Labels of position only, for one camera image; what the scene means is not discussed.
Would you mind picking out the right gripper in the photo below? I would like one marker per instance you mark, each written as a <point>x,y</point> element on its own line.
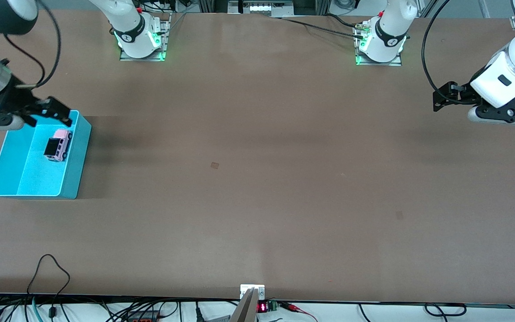
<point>13,96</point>

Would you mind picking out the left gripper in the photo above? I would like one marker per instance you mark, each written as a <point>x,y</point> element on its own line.
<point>459,93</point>

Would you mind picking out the pink jeep toy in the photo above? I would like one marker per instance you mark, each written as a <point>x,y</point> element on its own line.
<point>60,145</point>

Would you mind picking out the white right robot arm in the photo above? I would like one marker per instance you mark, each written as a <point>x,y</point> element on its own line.
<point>139,49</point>

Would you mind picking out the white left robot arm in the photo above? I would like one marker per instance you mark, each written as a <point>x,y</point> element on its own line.
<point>387,53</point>

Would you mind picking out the cyan plastic bin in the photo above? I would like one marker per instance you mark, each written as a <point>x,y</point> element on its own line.
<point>29,179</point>

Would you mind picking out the red black clip leads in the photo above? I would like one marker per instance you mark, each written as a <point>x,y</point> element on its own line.
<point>291,306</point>

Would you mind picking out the red digit display module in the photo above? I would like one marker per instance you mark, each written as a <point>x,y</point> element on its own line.
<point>262,307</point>

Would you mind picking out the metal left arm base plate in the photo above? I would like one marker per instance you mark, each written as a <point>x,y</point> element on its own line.
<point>373,63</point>

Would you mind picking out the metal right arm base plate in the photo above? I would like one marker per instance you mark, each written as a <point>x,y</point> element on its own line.
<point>166,44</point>

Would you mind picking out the aluminium frame rack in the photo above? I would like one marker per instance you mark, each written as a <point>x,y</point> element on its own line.
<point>266,8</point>

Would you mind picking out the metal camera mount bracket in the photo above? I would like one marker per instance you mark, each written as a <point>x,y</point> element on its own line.
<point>251,308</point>

